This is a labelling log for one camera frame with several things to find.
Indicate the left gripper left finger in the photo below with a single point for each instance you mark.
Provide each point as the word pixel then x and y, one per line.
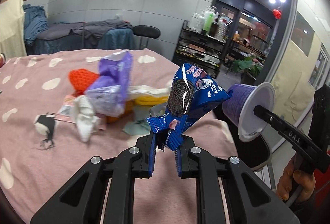
pixel 102 190

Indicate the grey blanket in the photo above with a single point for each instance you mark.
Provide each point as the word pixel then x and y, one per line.
pixel 89 30

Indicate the red hanging lantern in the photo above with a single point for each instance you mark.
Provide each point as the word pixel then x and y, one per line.
pixel 277 14

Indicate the pink polka dot bedspread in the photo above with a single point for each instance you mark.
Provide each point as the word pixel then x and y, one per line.
pixel 31 171

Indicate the teal crumpled wrapper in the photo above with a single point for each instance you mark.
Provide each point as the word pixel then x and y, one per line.
pixel 139 126

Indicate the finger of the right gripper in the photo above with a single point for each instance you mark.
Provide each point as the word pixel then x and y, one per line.
pixel 296 138

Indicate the black and white wrapper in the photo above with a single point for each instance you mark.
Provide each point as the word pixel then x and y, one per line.
pixel 45 125

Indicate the potted green plant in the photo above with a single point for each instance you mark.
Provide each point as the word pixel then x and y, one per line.
pixel 249 69

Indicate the orange foam fruit net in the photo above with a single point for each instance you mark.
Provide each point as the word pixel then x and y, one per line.
pixel 81 79

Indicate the black wire shelf cart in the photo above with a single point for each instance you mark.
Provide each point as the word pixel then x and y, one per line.
pixel 198 49

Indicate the person's right hand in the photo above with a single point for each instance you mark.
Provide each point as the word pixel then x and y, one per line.
pixel 290 175

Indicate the black trash bin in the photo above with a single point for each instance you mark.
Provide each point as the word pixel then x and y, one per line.
pixel 256 154

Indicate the purple yogurt cup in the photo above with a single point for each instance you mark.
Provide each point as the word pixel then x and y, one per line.
pixel 240 108

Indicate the pink snack packet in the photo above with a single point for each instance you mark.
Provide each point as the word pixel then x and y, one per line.
pixel 64 113

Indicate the purple plastic snack bag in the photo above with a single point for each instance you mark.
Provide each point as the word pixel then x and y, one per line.
pixel 108 94

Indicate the cream cloth on chair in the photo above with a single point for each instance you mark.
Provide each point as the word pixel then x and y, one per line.
pixel 12 19

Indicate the blue clothes pile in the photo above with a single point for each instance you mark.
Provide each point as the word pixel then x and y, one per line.
pixel 35 22

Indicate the green bottle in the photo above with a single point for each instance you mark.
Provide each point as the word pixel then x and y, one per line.
pixel 209 18

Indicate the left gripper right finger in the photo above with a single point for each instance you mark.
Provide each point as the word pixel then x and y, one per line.
pixel 227 190

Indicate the blue cookie wrapper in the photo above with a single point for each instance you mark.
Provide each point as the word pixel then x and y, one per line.
pixel 193 94

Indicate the red sleeve forearm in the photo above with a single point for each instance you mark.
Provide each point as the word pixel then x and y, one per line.
pixel 316 208

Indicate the yellow foam fruit net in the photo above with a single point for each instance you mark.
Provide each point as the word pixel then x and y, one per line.
pixel 150 100

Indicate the blue covered massage bed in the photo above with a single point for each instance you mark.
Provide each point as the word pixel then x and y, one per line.
pixel 75 36

